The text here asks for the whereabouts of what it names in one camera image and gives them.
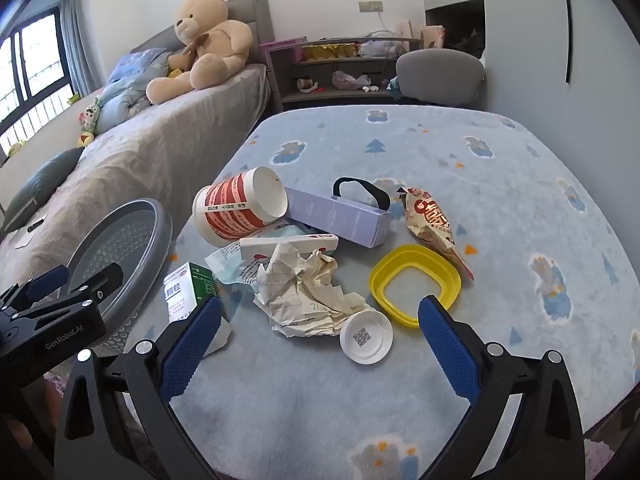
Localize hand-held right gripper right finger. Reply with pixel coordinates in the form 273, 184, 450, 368
417, 295, 586, 480

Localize large beige teddy bear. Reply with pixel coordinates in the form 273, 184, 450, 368
145, 0, 254, 106

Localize white paper sheet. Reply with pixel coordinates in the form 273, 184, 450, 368
15, 217, 51, 250

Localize black strap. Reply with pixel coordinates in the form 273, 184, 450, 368
332, 177, 392, 211

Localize cream and red snack packet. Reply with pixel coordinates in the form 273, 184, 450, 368
396, 186, 475, 281

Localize grey curtain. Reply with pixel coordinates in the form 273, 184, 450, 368
59, 0, 103, 93

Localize dark grey pillow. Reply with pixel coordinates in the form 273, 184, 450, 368
2, 147, 86, 233

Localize clear plastic bag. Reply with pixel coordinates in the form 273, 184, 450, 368
360, 39, 406, 58

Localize purple cardboard box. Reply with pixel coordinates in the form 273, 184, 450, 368
285, 186, 393, 249

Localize gold foil packets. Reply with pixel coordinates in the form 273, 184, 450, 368
302, 44, 358, 61

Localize white playing card box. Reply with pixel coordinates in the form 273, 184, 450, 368
239, 232, 339, 266

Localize pink plastic box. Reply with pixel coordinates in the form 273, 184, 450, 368
259, 37, 307, 63

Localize black framed window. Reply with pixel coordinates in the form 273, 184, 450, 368
0, 10, 76, 158

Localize green and white medicine box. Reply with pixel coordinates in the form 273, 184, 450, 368
162, 261, 233, 356

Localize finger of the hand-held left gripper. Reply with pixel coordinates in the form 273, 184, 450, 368
0, 265, 71, 311
10, 262, 125, 322

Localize light blue quilt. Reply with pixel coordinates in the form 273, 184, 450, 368
92, 47, 176, 133

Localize grey bed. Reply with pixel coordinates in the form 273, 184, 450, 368
0, 0, 273, 291

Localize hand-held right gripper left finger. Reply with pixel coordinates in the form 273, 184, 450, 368
52, 296, 223, 480

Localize pink gift bags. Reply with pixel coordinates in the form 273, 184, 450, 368
395, 21, 446, 50

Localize white plastic cap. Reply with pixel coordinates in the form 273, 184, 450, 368
339, 309, 394, 365

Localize small green plush doll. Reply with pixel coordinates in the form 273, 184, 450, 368
77, 97, 103, 133

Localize pink plastic bag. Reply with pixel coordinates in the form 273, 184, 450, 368
332, 71, 371, 90

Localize white cable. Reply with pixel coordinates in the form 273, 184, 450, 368
372, 10, 401, 43

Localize grey shelf unit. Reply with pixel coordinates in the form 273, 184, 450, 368
260, 37, 423, 111

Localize clear face mask packet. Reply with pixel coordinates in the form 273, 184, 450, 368
204, 222, 321, 286

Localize grey padded chair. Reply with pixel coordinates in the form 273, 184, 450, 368
395, 50, 486, 108

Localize light blue printed blanket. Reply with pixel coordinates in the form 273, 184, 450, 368
120, 104, 640, 480

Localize yellow plastic ring lid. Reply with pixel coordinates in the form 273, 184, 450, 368
369, 244, 462, 328

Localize grey perforated plastic basket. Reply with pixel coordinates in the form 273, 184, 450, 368
65, 199, 173, 356

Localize crumpled paper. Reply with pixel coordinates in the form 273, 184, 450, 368
252, 241, 373, 338

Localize red and white paper cup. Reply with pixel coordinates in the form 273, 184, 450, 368
192, 166, 290, 241

